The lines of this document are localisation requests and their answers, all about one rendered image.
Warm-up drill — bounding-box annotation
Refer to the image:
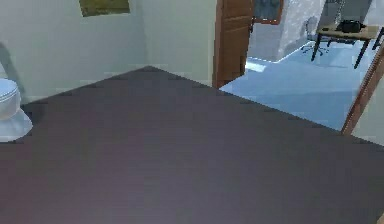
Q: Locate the brown wooden room door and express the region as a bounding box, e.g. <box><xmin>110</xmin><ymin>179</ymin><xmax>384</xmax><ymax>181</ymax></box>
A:
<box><xmin>212</xmin><ymin>0</ymin><xmax>255</xmax><ymax>89</ymax></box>

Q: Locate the grey office chair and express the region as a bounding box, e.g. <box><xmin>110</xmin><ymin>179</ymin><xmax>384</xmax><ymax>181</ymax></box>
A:
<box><xmin>300</xmin><ymin>16</ymin><xmax>330</xmax><ymax>57</ymax></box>

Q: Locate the black object on table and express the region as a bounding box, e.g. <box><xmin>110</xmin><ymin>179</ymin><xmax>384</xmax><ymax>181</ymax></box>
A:
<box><xmin>335</xmin><ymin>19</ymin><xmax>366</xmax><ymax>34</ymax></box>

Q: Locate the wooden table with black legs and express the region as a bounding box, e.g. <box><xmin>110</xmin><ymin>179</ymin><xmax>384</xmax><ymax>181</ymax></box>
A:
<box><xmin>310</xmin><ymin>22</ymin><xmax>381</xmax><ymax>70</ymax></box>

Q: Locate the white toilet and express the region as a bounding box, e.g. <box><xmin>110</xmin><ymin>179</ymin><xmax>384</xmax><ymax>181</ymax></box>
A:
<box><xmin>0</xmin><ymin>77</ymin><xmax>34</xmax><ymax>143</ymax></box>

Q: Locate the brown framed wall picture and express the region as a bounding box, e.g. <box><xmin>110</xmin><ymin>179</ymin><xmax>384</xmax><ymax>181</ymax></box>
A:
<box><xmin>253</xmin><ymin>0</ymin><xmax>285</xmax><ymax>26</ymax></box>

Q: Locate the olive framed wall picture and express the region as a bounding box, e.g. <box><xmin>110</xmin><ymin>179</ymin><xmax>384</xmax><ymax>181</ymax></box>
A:
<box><xmin>78</xmin><ymin>0</ymin><xmax>131</xmax><ymax>18</ymax></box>

